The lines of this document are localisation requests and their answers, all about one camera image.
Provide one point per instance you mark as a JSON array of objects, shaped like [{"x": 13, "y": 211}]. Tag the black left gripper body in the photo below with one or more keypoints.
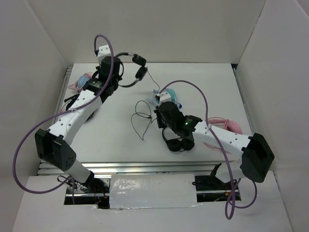
[{"x": 115, "y": 82}]

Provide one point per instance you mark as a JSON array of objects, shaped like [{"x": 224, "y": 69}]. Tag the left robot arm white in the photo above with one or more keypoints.
[{"x": 53, "y": 144}]

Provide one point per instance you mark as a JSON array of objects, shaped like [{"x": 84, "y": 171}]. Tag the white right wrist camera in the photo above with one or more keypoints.
[{"x": 163, "y": 97}]

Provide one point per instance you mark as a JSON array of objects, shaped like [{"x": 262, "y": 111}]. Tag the teal white folded headphones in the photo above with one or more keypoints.
[{"x": 172, "y": 93}]

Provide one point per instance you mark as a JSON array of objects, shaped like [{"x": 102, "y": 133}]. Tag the black small headphones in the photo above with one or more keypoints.
[{"x": 178, "y": 144}]

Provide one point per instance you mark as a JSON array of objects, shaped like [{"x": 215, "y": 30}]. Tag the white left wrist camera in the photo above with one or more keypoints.
[{"x": 102, "y": 52}]

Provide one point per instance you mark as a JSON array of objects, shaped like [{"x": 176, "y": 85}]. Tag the black headset with microphone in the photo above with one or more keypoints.
[{"x": 68, "y": 102}]

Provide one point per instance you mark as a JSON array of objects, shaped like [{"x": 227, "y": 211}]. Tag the black wired headphones taped band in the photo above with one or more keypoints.
[{"x": 140, "y": 74}]

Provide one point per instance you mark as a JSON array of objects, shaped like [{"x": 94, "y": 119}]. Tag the aluminium frame rail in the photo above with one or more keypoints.
[{"x": 108, "y": 144}]

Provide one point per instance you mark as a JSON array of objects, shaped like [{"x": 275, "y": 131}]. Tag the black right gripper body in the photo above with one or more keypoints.
[{"x": 161, "y": 123}]

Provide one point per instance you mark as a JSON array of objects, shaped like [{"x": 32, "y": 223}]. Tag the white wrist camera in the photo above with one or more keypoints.
[
  {"x": 102, "y": 52},
  {"x": 163, "y": 97}
]

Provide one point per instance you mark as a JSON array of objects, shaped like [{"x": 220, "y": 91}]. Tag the pink headphones with cable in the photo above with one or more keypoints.
[{"x": 226, "y": 124}]

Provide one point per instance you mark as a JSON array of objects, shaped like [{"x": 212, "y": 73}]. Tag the blue pink headphones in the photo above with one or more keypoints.
[{"x": 82, "y": 80}]

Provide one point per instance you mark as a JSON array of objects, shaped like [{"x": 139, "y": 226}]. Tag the white foil covered panel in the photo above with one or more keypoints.
[{"x": 152, "y": 191}]

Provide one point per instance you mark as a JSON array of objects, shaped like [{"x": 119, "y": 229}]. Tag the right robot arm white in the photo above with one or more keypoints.
[{"x": 255, "y": 157}]

